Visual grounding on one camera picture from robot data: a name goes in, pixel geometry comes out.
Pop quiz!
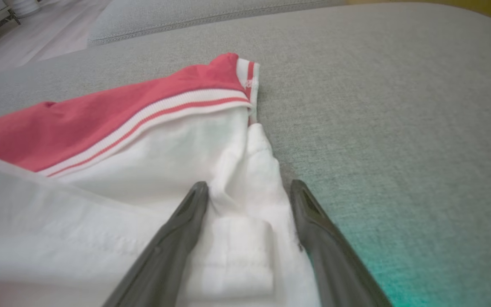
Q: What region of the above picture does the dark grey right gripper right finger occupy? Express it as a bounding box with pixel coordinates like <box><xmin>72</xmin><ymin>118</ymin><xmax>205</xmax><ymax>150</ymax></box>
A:
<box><xmin>290</xmin><ymin>180</ymin><xmax>393</xmax><ymax>307</ymax></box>

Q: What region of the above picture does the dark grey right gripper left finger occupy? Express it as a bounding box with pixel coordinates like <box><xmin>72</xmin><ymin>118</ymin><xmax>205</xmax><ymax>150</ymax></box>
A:
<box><xmin>103</xmin><ymin>182</ymin><xmax>210</xmax><ymax>307</ymax></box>

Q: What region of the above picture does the red and white shirt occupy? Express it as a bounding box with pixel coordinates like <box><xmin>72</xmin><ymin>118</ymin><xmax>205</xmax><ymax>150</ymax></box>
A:
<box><xmin>0</xmin><ymin>52</ymin><xmax>323</xmax><ymax>307</ymax></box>

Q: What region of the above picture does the large grey fabric sofa seat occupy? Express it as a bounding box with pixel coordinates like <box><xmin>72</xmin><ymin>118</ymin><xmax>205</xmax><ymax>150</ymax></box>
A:
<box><xmin>0</xmin><ymin>2</ymin><xmax>491</xmax><ymax>307</ymax></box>

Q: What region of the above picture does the grey sofa seat cushion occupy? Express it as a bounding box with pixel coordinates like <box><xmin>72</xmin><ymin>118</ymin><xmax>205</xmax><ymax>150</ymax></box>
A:
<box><xmin>88</xmin><ymin>0</ymin><xmax>329</xmax><ymax>46</ymax></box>

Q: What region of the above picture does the white ribbed cylinder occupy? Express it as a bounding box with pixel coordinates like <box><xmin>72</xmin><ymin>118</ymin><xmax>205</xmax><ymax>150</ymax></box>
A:
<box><xmin>9</xmin><ymin>0</ymin><xmax>41</xmax><ymax>17</ymax></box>

